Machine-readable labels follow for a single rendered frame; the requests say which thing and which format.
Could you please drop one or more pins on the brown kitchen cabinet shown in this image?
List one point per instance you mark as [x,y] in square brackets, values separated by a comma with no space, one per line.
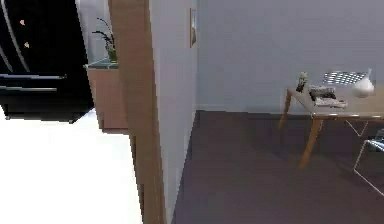
[108,96]

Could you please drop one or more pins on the dark house plant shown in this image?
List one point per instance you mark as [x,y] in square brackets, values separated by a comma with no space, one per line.
[109,43]

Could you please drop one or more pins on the small potted plant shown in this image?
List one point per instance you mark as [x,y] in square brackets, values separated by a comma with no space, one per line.
[302,82]

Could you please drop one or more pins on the grey stacked books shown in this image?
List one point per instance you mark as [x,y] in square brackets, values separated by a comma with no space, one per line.
[326,96]

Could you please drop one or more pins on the black fridge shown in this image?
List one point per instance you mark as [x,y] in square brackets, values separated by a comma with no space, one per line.
[43,60]

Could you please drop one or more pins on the wooden table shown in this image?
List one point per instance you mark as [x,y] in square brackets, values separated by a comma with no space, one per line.
[353,106]

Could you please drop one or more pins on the white vase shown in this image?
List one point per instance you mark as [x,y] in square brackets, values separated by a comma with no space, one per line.
[363,87]

